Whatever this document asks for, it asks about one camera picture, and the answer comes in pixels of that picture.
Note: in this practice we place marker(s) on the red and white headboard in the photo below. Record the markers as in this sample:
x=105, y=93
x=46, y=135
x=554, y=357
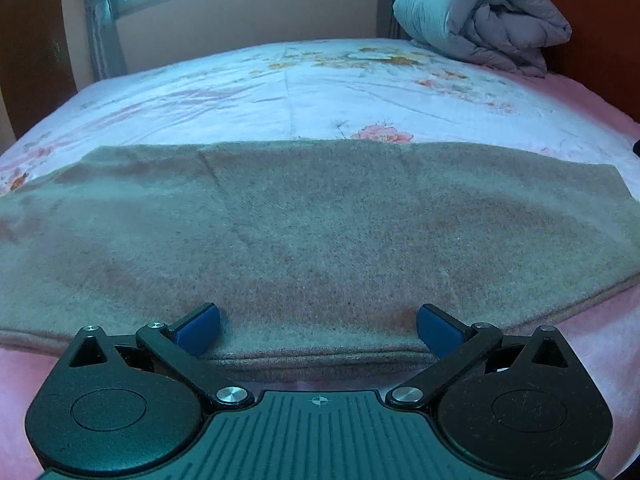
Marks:
x=605, y=15

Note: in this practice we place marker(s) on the small dark object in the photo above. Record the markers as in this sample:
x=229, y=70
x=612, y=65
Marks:
x=637, y=147

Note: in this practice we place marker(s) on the rolled grey quilt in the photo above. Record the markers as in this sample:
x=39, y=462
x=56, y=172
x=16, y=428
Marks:
x=480, y=15

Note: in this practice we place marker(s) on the bed with pink floral sheet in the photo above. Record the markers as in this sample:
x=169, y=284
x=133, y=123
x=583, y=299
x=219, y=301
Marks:
x=280, y=90

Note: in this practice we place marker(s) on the brown wooden door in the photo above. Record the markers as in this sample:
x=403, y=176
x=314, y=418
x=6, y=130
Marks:
x=32, y=45

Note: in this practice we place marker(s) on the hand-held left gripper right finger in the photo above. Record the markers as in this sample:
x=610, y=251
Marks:
x=435, y=327

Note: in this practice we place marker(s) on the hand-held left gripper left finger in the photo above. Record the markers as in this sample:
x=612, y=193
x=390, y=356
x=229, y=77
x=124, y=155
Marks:
x=201, y=330

